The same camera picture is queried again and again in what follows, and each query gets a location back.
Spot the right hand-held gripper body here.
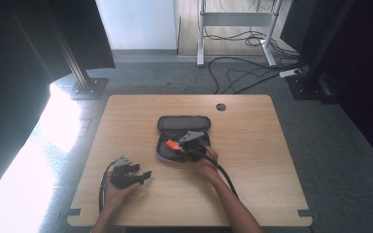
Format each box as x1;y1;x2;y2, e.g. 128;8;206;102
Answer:
178;129;209;162

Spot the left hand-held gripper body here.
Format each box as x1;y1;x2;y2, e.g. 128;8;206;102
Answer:
109;154;139;190

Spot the orange highlighter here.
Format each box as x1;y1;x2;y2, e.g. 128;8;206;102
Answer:
165;139;185;152

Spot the white pencil case grey lining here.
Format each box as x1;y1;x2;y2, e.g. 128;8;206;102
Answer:
155;115;213;164

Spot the person's right hand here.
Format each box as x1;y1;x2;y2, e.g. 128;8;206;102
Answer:
193;146;220;179

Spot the person's left hand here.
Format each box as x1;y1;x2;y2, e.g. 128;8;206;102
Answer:
102;180;141;212

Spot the black metal stand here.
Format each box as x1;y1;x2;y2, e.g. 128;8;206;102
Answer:
40;0;110;101
286;0;357;101

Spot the white power strip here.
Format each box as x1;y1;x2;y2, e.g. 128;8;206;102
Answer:
278;68;302;80

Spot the dark curtain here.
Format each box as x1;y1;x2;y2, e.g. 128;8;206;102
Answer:
0;0;117;210
280;0;373;173

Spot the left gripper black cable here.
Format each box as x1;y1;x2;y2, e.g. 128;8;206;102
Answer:
98;160;117;214

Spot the black table edge bracket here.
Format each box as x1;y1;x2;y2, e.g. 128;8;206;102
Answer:
57;208;83;219

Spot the black floor cable loop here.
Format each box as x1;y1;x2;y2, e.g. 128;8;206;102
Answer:
207;56;285;95

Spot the tangle of floor cables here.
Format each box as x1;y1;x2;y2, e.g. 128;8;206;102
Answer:
203;27;300;61

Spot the white desk frame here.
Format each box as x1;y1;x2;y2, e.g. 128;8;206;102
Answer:
196;0;285;68

